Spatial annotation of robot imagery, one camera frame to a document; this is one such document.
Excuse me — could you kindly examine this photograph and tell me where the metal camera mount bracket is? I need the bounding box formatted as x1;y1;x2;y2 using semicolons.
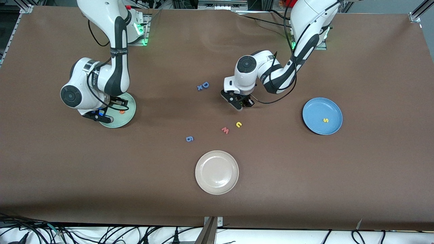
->
194;216;223;244

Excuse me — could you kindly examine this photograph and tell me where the beige plate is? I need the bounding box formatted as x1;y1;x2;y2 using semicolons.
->
195;150;239;195

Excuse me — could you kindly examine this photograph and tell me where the blue plate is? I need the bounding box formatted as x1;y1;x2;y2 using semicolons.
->
302;97;343;136

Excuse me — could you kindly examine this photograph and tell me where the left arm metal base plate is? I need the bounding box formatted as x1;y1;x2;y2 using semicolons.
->
291;19;328;50

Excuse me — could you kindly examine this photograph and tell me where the looped black cable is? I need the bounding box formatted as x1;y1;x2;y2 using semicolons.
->
351;229;367;244

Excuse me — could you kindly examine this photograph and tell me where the aluminium frame rail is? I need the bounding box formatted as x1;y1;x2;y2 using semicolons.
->
0;0;34;66
409;0;434;23

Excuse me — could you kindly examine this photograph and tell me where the teal plug cable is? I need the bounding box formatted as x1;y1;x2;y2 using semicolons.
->
44;222;65;236

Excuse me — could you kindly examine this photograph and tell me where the black base cable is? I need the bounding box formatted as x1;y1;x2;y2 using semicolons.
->
242;15;292;28
268;9;291;20

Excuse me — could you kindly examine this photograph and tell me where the brown table cover sheet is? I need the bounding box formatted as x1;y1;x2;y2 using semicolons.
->
0;5;434;231

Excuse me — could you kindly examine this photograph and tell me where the grey metal box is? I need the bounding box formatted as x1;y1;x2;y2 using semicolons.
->
198;0;249;12

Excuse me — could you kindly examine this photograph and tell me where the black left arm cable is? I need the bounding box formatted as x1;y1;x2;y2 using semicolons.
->
253;0;339;105

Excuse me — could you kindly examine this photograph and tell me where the light green plate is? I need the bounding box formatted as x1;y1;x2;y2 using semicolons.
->
98;93;137;128

